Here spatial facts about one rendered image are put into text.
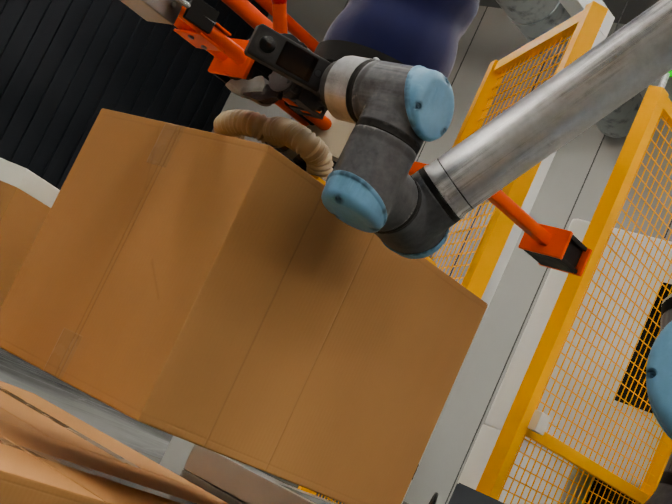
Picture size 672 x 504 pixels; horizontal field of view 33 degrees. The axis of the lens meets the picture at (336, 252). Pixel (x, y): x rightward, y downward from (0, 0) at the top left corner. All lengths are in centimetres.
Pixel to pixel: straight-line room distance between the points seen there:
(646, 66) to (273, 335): 62
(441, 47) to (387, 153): 47
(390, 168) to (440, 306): 46
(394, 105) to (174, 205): 35
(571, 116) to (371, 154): 28
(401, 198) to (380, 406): 45
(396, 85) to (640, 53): 33
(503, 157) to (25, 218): 177
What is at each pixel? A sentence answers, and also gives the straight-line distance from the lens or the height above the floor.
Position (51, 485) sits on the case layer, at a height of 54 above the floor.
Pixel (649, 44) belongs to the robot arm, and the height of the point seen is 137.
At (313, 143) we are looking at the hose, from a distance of 169.
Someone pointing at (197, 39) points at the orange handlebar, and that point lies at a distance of 167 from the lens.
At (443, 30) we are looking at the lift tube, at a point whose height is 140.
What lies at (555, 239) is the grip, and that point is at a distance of 193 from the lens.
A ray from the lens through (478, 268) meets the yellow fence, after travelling 305.
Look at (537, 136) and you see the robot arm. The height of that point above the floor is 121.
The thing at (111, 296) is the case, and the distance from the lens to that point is 163.
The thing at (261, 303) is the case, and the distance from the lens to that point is 158.
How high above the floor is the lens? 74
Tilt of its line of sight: 8 degrees up
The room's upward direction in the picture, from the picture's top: 25 degrees clockwise
